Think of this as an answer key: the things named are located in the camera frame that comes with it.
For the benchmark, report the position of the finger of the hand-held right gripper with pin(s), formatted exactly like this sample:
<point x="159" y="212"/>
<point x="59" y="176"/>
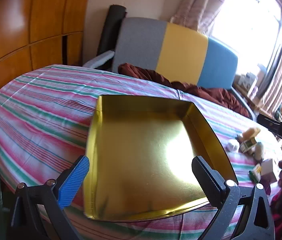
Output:
<point x="270" y="125"/>

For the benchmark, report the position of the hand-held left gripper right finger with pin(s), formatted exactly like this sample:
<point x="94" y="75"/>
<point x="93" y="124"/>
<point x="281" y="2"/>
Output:
<point x="206" y="180"/>

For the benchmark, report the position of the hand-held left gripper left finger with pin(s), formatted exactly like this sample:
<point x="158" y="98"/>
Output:
<point x="73" y="182"/>

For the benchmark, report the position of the yellow sponge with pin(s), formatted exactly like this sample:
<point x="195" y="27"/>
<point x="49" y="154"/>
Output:
<point x="251" y="133"/>

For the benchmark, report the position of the white carton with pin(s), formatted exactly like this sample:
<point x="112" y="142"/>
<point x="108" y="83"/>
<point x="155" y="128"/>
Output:
<point x="269" y="170"/>

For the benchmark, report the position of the clear plastic bag ball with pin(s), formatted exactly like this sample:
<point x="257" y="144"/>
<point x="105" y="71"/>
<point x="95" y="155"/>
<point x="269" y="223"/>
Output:
<point x="232" y="145"/>

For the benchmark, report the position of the green sachet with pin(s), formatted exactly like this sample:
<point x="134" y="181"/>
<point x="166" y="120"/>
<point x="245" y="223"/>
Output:
<point x="254" y="173"/>

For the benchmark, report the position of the gold metal tray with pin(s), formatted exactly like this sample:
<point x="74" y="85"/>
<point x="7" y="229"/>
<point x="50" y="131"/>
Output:
<point x="143" y="155"/>

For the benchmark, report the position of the wooden desk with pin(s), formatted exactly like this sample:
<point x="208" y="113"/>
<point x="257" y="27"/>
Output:
<point x="255" y="102"/>

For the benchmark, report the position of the white printed box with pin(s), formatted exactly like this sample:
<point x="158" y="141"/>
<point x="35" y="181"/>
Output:
<point x="247" y="81"/>

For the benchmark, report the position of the maroon blanket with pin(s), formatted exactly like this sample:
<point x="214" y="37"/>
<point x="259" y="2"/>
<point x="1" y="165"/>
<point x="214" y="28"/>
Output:
<point x="206" y="92"/>

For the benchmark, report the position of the striped bedsheet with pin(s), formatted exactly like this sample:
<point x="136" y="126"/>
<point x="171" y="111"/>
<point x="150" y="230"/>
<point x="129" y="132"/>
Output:
<point x="43" y="105"/>

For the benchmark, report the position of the window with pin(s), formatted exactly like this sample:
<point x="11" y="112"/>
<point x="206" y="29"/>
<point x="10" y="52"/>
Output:
<point x="250" y="25"/>

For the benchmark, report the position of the grey yellow blue sofa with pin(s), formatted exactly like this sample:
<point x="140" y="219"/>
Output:
<point x="141" y="45"/>

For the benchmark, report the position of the black rolled mat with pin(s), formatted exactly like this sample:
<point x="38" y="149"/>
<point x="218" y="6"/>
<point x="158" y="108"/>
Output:
<point x="111" y="25"/>

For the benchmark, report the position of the wooden wardrobe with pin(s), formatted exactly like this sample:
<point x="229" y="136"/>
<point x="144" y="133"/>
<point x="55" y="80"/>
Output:
<point x="31" y="17"/>

